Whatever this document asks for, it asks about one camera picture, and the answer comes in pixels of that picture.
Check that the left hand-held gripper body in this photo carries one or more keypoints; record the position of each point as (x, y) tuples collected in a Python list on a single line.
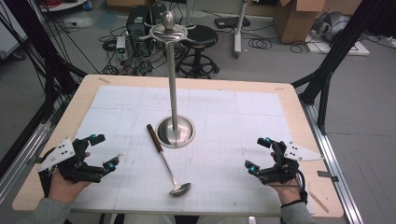
[(70, 165)]

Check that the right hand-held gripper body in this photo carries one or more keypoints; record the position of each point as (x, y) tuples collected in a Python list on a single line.
[(283, 169)]

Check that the steel utensil stand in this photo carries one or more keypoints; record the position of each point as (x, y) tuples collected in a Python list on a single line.
[(172, 87)]

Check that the person's right hand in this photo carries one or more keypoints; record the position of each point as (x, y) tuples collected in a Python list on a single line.
[(289, 193)]

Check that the person's left hand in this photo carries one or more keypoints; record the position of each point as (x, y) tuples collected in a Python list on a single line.
[(65, 189)]

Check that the white grid mat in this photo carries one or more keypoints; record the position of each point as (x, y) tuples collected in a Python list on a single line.
[(218, 124)]

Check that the tan tape strip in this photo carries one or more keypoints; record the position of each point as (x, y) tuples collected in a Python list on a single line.
[(104, 80)]

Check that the small silver box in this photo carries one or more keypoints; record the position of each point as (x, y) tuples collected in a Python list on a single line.
[(120, 43)]

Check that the white stand pole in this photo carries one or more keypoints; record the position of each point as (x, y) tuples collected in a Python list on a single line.
[(240, 31)]

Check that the brown cardboard box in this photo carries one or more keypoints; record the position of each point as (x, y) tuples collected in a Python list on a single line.
[(292, 25)]

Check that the black round stool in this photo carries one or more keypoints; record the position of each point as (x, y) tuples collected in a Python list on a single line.
[(204, 35)]

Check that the black computer tower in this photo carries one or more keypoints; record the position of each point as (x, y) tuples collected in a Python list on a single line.
[(137, 21)]

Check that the flat black device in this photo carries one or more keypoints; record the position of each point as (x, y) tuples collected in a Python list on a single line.
[(232, 21)]

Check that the white board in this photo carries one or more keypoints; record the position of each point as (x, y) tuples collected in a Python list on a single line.
[(358, 49)]

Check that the grey round appliance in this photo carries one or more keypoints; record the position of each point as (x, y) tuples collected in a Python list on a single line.
[(334, 26)]

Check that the white cabinet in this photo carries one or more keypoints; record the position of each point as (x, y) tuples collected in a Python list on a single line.
[(9, 34)]

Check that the aluminium rail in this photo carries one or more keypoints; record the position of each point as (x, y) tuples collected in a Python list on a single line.
[(345, 199), (18, 161)]

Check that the black metal frame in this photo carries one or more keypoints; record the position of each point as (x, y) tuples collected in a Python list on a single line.
[(49, 77), (323, 102)]

